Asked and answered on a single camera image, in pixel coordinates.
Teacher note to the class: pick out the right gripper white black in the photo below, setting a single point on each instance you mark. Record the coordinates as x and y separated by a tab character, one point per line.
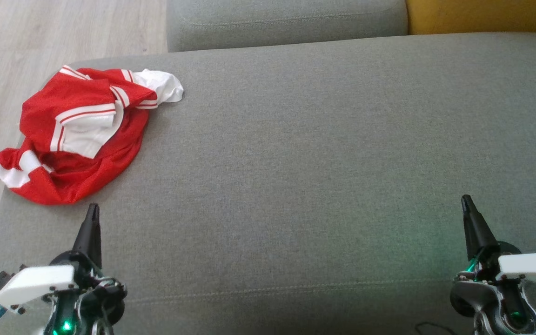
528	270

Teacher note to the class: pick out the yellow cushion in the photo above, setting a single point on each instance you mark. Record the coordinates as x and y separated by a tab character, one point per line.
472	16

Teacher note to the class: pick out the grey sofa back cushion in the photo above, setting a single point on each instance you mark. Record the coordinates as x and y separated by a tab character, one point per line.
286	23

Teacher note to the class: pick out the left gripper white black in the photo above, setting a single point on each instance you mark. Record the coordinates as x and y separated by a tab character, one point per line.
35	286

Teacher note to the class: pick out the red white shorts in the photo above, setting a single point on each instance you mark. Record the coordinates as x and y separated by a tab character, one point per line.
72	184

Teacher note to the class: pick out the grey sofa seat cushion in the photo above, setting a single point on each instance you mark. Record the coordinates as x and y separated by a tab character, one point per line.
296	163

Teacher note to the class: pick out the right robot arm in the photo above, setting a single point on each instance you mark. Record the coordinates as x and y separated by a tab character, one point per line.
514	316

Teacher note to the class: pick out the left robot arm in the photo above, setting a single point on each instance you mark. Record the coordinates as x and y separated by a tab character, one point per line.
65	328

